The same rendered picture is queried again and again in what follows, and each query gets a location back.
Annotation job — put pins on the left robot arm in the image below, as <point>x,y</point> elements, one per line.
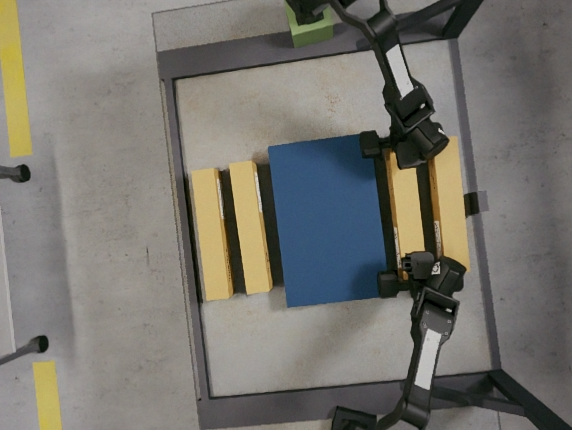
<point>431,327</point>

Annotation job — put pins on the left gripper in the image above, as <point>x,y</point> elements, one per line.
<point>389,286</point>

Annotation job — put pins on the brown cardboard carton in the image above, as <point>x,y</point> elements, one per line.
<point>213,234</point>
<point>448,205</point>
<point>251,227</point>
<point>405,209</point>

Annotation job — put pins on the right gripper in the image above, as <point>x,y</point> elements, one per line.
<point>371,144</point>

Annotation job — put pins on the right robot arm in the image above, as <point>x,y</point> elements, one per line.
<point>403,95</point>

